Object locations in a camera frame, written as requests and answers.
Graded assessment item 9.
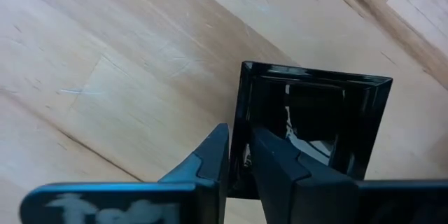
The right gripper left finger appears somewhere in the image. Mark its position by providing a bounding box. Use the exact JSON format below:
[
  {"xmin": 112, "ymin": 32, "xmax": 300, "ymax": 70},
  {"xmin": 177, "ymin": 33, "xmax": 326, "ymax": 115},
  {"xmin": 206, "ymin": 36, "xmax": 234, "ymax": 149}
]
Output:
[{"xmin": 159, "ymin": 122, "xmax": 230, "ymax": 224}]

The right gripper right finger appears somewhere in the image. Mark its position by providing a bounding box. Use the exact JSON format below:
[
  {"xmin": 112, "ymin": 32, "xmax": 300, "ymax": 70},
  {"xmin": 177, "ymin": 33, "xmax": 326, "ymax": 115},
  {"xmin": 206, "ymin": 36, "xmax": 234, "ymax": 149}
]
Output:
[{"xmin": 248, "ymin": 127, "xmax": 360, "ymax": 224}]

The small black square plate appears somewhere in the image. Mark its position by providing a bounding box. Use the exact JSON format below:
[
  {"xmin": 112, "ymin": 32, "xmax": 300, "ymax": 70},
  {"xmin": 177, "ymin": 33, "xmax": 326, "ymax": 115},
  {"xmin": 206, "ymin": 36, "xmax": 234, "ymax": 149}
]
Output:
[{"xmin": 227, "ymin": 60, "xmax": 393, "ymax": 200}]

